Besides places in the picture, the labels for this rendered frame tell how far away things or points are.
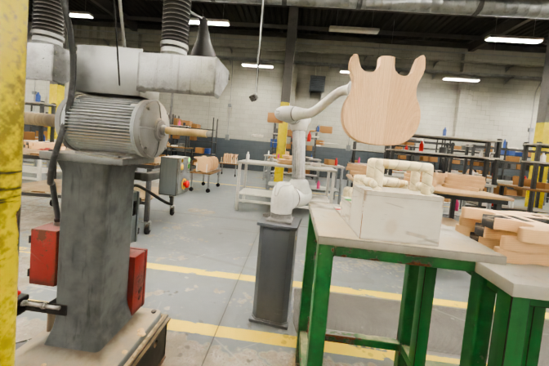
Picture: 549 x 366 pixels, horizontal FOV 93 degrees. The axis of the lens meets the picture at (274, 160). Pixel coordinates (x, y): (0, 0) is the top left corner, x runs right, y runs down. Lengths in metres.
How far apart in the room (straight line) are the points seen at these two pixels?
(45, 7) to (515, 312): 1.96
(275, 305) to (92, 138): 1.49
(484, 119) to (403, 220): 13.78
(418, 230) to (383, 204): 0.15
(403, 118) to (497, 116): 13.75
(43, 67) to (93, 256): 0.78
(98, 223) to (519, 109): 15.43
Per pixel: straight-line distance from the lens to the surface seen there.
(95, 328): 1.50
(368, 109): 1.27
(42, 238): 1.50
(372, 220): 0.98
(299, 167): 1.98
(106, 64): 1.33
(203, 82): 1.04
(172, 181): 1.45
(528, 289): 1.08
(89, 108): 1.30
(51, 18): 1.50
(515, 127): 15.47
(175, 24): 1.18
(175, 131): 1.20
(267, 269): 1.93
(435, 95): 13.79
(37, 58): 1.43
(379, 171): 0.97
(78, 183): 1.35
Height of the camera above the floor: 1.22
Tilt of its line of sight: 3 degrees down
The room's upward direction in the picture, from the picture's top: 5 degrees clockwise
